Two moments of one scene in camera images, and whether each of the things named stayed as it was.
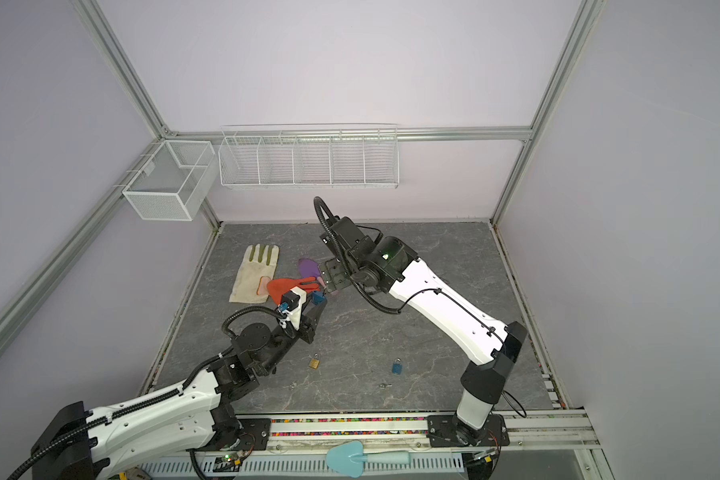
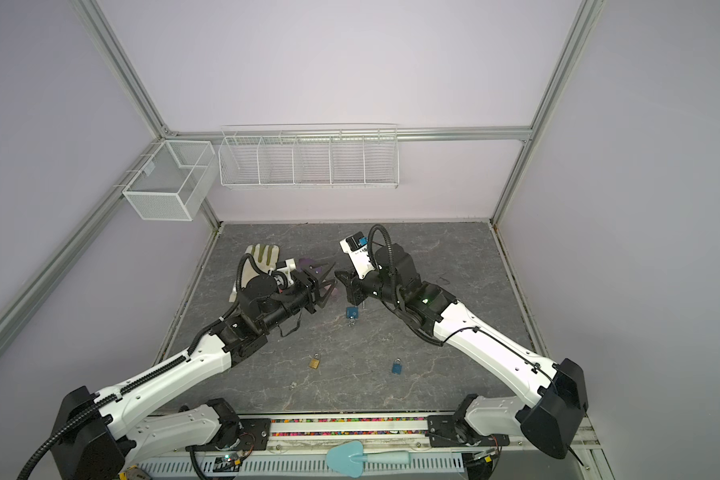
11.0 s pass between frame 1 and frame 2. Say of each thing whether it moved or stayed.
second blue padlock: stayed
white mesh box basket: stayed
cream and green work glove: stayed
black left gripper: moved
